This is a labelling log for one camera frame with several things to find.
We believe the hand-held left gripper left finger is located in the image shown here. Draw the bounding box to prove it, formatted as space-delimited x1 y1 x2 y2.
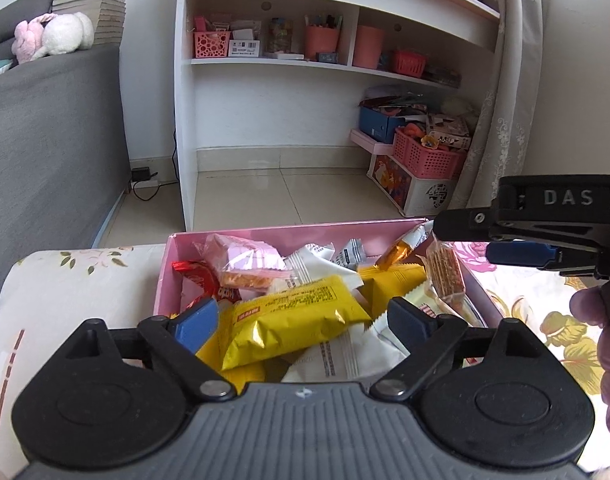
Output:
65 296 236 401

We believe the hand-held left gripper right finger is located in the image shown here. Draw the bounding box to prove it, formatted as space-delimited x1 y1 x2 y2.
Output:
369 296 546 401

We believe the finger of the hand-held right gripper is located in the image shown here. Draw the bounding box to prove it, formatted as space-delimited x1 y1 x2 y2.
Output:
432 207 501 242
486 241 561 267

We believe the long yellow snack packet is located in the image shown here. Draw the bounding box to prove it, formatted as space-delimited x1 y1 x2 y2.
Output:
357 264 428 321

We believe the clear wafer packet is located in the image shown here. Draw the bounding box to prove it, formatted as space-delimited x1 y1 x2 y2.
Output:
417 239 468 307

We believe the orange lotus root packet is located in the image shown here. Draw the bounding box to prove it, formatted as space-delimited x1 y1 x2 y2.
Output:
375 220 433 268

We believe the pink snack packet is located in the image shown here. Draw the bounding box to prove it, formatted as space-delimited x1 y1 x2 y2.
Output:
194 233 297 291

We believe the white cake packet yellow label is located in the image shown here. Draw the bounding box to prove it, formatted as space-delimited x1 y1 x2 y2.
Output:
280 310 411 385

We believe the large yellow snack packet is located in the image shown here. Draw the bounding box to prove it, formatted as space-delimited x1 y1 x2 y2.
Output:
219 275 372 372

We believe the pink cardboard box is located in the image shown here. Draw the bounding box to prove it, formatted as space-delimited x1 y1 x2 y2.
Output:
152 217 506 331

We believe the white printed storage box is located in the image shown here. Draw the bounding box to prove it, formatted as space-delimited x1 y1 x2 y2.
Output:
367 152 458 218

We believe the pink plastic basket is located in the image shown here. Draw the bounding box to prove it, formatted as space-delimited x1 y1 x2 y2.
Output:
392 127 467 181

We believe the printed cardboard carton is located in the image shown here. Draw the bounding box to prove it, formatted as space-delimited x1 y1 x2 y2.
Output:
425 114 473 150

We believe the lace curtain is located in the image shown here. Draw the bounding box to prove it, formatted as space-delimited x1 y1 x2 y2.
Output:
447 0 551 211

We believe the blue storage box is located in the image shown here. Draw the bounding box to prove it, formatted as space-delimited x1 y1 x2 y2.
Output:
359 105 407 145

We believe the black power adapter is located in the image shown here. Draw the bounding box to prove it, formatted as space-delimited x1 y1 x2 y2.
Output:
130 166 160 188

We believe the small red basket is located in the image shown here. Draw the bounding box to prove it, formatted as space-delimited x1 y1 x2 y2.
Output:
390 50 428 77

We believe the grey sofa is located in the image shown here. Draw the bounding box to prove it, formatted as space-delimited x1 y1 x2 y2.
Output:
0 0 133 331

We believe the white bookshelf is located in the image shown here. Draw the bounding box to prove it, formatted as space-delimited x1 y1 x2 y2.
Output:
174 0 503 233

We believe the pink pen cup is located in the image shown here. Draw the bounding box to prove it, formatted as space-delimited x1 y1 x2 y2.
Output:
305 12 342 61

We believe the clear jar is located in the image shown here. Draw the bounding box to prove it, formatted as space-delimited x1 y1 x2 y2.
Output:
267 17 295 55

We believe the white labelled box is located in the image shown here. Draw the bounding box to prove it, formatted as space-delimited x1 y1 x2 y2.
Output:
228 39 261 57

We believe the pink perforated basket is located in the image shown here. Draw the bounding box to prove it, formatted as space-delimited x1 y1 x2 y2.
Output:
194 30 232 59

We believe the pink white plush toy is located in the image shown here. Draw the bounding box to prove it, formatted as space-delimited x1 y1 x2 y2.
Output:
12 12 94 65

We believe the stack of books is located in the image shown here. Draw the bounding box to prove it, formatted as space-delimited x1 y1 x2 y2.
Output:
52 0 138 46

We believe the black cable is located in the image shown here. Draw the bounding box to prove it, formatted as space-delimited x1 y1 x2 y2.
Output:
124 130 180 202

